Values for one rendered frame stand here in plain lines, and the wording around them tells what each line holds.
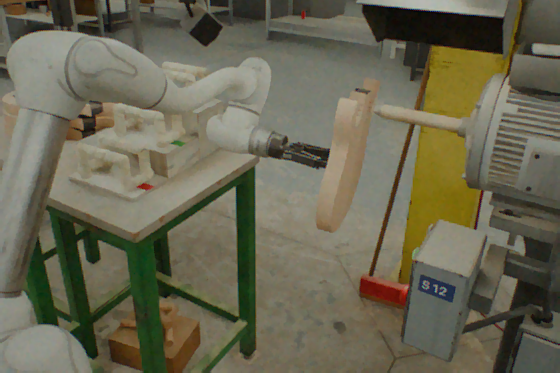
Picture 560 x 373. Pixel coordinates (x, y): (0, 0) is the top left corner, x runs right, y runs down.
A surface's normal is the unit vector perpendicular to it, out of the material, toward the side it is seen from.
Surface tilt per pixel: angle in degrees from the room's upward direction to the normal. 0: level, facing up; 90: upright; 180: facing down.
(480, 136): 76
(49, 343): 5
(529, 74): 90
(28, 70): 62
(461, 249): 0
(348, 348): 0
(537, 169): 90
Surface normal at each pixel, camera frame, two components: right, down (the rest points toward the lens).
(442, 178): -0.52, 0.36
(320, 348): 0.02, -0.90
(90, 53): -0.18, -0.14
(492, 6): -0.31, -0.49
